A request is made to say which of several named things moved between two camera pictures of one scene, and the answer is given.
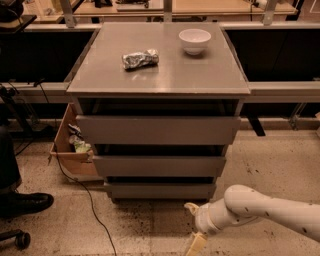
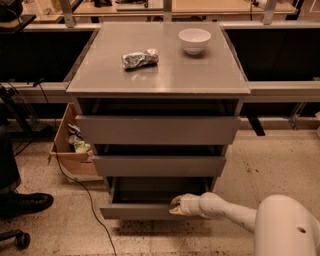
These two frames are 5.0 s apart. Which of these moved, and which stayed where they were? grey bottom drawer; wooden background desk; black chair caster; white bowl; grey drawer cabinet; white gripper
Moved: white gripper; grey bottom drawer
Stayed: black chair caster; white bowl; grey drawer cabinet; wooden background desk
